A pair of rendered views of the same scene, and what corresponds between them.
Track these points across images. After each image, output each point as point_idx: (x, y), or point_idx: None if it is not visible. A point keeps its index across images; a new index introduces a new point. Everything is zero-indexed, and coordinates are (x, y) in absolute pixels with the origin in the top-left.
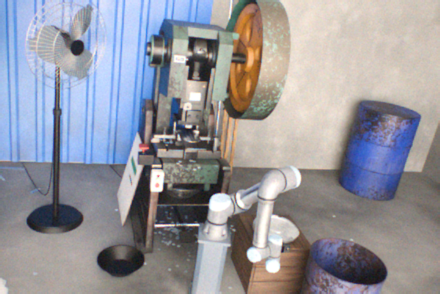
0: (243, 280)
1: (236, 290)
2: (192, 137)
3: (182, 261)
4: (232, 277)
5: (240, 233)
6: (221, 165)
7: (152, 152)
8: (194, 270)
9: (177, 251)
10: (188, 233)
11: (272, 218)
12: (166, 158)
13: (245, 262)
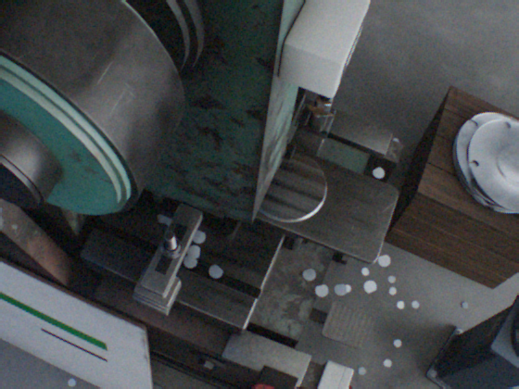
0: (472, 274)
1: (474, 298)
2: (287, 176)
3: (351, 350)
4: (439, 279)
5: (442, 221)
6: (372, 149)
7: (272, 371)
8: (462, 376)
9: (312, 340)
10: (339, 316)
11: (475, 140)
12: (262, 307)
13: (482, 258)
